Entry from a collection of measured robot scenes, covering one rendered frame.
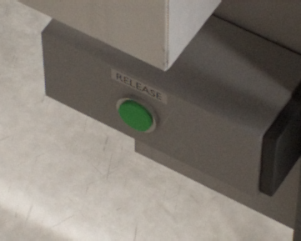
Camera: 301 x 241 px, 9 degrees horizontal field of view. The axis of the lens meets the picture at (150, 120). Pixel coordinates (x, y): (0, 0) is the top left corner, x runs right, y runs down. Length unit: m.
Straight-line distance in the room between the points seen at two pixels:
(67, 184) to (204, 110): 1.43
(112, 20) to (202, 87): 0.20
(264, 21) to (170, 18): 0.24
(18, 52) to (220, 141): 1.58
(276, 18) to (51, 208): 1.41
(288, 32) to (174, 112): 0.11
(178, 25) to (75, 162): 1.63
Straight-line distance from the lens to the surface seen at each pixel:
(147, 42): 1.26
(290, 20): 1.46
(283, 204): 1.64
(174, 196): 2.84
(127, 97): 1.48
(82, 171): 2.87
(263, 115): 1.44
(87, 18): 1.28
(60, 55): 1.50
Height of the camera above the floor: 2.32
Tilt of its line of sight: 52 degrees down
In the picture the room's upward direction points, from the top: straight up
